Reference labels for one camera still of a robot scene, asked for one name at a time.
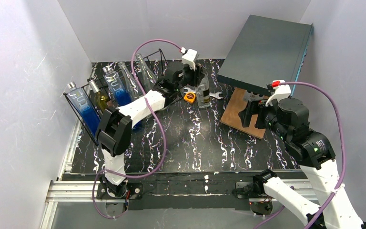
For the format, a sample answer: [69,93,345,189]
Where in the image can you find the clear bottle with gold rim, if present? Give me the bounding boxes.
[135,53,158,92]

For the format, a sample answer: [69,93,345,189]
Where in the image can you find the clear bottle with black cap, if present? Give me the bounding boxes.
[196,76,210,108]

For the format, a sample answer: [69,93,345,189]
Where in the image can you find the blue square glass bottle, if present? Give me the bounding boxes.
[103,66,132,106]

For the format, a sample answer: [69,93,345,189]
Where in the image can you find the dark green wine bottle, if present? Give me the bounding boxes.
[87,78,112,113]

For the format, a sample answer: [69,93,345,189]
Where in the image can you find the blue bottle with silver cap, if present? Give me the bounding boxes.
[65,82,100,146]

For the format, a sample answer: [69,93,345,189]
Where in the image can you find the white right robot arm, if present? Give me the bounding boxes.
[233,98,366,229]

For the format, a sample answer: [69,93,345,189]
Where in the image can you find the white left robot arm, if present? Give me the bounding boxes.
[95,62,205,188]

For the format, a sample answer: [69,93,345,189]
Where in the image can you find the steel combination wrench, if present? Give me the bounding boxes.
[183,87,224,100]

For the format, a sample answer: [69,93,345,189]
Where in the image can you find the yellow tape measure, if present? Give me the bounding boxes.
[183,92,196,104]

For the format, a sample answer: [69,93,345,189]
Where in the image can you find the grey metal box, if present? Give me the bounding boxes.
[217,15,314,96]

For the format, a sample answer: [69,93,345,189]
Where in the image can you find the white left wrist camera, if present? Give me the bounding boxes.
[180,47,199,71]

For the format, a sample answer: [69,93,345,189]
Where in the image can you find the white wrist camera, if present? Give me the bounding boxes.
[265,80,292,107]
[180,47,199,71]

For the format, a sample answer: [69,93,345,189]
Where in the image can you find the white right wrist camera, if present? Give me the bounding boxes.
[265,80,292,107]

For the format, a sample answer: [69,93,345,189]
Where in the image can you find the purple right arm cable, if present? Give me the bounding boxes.
[279,81,346,229]

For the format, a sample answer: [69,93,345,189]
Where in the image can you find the black wire wine rack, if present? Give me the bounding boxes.
[63,48,184,146]

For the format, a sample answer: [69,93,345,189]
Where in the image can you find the aluminium frame rail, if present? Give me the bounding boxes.
[39,120,102,229]

